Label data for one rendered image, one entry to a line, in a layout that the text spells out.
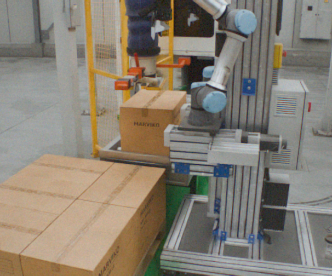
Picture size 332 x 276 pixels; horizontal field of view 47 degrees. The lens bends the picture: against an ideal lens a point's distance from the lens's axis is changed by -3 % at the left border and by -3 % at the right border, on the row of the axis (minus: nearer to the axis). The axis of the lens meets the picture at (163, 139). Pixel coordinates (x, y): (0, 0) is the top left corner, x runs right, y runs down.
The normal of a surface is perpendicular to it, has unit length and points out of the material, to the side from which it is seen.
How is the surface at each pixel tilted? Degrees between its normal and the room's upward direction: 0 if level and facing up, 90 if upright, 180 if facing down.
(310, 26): 90
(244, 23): 83
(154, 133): 90
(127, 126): 90
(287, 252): 0
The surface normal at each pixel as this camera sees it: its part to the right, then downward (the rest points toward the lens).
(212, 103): 0.24, 0.44
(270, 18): -0.22, 0.33
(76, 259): 0.00, -0.94
